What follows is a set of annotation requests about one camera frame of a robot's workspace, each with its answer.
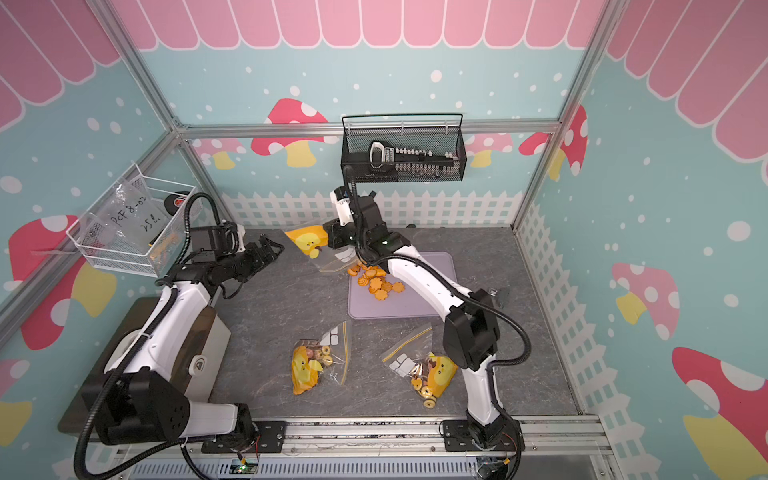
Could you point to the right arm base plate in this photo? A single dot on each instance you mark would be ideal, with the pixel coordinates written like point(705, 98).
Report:
point(465, 435)

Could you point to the black wire wall basket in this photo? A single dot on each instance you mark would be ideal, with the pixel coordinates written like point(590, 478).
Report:
point(440, 132)

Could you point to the ziploc bag of mixed cookies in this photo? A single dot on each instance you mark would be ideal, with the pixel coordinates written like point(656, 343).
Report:
point(328, 357)

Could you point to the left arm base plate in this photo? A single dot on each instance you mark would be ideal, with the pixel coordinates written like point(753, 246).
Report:
point(262, 437)

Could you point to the white wire wall basket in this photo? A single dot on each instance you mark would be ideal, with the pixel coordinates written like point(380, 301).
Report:
point(127, 229)

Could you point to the ziploc bag of orange cookies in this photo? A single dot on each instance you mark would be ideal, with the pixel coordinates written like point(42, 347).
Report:
point(313, 241)

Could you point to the brown wooden case white handle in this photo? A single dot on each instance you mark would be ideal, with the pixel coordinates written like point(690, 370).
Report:
point(193, 369)

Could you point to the pile of orange cookies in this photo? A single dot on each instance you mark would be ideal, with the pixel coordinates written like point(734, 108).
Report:
point(375, 280)

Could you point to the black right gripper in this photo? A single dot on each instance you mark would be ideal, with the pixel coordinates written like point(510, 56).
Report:
point(332, 229)

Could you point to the socket set in basket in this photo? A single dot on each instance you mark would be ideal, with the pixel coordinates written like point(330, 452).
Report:
point(381, 162)

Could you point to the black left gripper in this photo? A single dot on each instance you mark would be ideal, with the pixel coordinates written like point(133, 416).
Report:
point(256, 261)

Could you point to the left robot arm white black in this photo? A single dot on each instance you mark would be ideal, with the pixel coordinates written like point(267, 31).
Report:
point(134, 401)

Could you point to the ziploc bag near right arm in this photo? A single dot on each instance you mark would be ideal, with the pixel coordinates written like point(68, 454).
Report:
point(428, 374)

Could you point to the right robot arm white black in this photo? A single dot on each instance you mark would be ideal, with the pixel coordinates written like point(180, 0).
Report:
point(471, 322)

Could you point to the aluminium front rail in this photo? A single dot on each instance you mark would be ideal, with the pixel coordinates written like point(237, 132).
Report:
point(422, 447)

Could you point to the black tape roll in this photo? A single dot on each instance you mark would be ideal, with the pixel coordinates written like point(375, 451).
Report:
point(174, 203)

